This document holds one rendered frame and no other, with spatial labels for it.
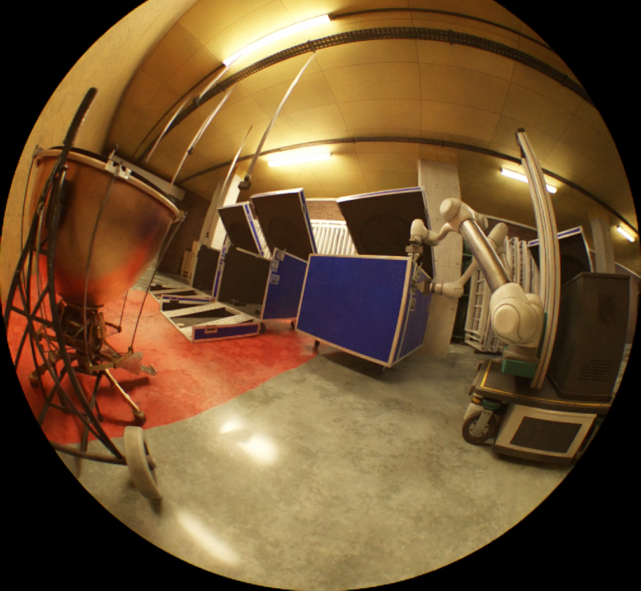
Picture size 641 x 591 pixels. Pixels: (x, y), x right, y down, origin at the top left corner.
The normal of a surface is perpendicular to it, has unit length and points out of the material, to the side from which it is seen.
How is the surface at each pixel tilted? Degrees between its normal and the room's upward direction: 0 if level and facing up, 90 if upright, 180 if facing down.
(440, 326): 90
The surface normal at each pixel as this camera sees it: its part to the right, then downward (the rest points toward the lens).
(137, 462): 0.59, -0.73
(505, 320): -0.95, -0.13
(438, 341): -0.36, -0.16
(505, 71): -0.19, 0.98
